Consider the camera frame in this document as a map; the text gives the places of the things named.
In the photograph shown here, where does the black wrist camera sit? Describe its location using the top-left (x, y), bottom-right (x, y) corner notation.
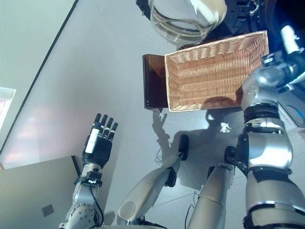
top-left (261, 53), bottom-right (285, 66)
top-left (83, 171), bottom-right (103, 187)

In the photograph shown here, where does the silver robot leg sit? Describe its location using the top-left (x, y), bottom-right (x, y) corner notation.
top-left (117, 134), bottom-right (190, 226)
top-left (187, 146), bottom-right (238, 229)

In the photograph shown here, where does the grey square wall plate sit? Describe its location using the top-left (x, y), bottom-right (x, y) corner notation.
top-left (41, 204), bottom-right (54, 217)

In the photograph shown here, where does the round glass washer door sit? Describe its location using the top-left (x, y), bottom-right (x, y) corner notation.
top-left (135, 0), bottom-right (227, 45)

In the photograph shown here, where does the looped floor cable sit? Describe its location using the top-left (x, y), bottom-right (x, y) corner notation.
top-left (154, 147), bottom-right (167, 167)

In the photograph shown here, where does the right silver robot leg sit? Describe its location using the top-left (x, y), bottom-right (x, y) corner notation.
top-left (187, 146), bottom-right (238, 229)

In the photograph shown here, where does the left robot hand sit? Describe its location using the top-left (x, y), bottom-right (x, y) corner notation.
top-left (82, 113), bottom-right (119, 169)

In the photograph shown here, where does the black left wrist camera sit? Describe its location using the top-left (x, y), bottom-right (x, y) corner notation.
top-left (83, 171), bottom-right (103, 187)

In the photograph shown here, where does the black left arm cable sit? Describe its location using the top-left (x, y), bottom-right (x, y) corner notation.
top-left (91, 185), bottom-right (105, 227)

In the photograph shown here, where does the thin black tether cable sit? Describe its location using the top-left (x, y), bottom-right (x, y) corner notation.
top-left (185, 190), bottom-right (200, 225)

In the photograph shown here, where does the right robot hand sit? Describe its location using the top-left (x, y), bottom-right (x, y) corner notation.
top-left (280, 24), bottom-right (305, 83)

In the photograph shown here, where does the left silver robot leg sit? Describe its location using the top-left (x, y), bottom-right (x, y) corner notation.
top-left (117, 134), bottom-right (190, 226)

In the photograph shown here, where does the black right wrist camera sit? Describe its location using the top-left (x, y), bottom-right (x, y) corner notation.
top-left (261, 53), bottom-right (285, 66)

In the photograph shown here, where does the wicker laundry basket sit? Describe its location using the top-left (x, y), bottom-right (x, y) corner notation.
top-left (164, 30), bottom-right (270, 112)

